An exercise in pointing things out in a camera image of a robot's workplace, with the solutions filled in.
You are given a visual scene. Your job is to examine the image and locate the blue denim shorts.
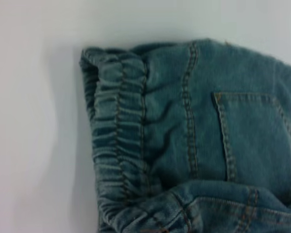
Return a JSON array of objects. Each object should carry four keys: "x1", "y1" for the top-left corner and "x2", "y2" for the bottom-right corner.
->
[{"x1": 79, "y1": 37, "x2": 291, "y2": 233}]

